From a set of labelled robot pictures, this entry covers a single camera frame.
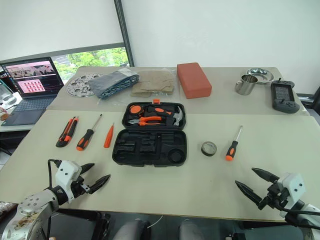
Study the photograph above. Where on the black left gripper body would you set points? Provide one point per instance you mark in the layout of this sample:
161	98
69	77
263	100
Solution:
78	188

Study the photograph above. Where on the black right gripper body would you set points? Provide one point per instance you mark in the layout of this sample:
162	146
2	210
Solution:
275	196

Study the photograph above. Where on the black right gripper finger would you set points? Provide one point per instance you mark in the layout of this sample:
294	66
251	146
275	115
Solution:
266	176
250	192

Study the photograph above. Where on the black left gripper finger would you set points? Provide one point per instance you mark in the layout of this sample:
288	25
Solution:
98	185
86	168

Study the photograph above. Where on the large black orange screwdriver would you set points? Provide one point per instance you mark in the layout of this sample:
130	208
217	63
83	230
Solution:
85	140

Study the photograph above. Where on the orange test pen screwdriver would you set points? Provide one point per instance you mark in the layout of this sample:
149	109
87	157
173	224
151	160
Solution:
108	137

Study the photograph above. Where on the black orange utility knife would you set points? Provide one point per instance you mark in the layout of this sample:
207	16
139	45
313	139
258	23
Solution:
65	135

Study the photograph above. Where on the small black orange screwdriver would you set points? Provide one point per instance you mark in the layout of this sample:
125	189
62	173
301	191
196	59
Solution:
231	151

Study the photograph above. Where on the black plastic tool case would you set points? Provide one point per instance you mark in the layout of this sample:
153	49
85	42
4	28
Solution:
150	150

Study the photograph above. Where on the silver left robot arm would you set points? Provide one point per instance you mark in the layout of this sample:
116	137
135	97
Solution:
32	207

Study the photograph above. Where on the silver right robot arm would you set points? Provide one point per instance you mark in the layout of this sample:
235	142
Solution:
312	208

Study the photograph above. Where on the grey rounded shape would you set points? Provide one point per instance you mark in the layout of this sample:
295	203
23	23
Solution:
191	230
132	230

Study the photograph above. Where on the orange black tape measure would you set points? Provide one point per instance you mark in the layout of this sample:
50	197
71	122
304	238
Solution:
136	110

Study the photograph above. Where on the black handheld controller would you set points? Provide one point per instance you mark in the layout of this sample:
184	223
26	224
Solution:
282	95

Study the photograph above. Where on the perforated round metal disc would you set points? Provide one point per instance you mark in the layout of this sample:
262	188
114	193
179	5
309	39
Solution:
76	86

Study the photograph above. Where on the folded dark blue cloth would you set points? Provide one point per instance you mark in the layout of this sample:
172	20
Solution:
110	83

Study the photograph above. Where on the black office chair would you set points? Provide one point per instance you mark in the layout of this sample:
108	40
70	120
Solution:
312	100

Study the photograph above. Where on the stainless steel cup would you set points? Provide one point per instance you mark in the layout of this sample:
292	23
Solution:
246	86

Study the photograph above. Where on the stainless steel bowl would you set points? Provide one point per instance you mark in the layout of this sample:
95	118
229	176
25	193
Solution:
265	76

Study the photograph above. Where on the open laptop computer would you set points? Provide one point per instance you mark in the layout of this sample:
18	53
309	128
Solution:
32	82

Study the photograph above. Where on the claw hammer orange grip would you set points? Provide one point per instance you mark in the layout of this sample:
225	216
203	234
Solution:
178	115

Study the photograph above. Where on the white plastic device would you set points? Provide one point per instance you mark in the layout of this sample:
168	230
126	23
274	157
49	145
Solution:
7	97

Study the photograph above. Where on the folded tan cloth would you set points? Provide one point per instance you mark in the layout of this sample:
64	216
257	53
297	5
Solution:
155	83

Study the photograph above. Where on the orange-red rectangular box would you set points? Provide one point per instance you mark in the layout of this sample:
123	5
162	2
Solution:
193	80

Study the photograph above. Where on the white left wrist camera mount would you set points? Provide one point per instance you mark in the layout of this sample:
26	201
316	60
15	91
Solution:
66	172

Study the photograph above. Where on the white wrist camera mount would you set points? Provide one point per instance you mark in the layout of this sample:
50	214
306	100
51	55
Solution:
293	185
66	172

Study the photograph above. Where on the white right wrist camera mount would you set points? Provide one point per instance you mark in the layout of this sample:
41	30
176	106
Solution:
293	185

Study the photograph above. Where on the black support frame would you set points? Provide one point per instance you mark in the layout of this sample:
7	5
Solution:
75	225

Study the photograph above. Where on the grey window frame post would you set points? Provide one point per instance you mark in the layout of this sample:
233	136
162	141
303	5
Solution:
123	32

